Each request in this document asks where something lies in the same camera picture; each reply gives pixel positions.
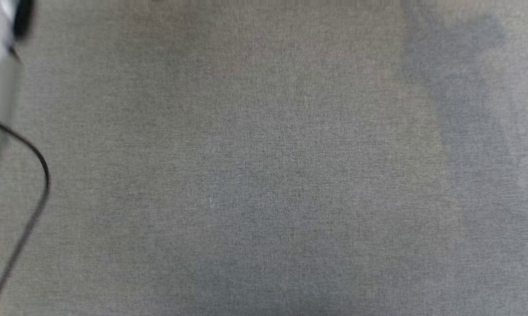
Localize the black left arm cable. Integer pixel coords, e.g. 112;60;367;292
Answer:
0;112;50;308

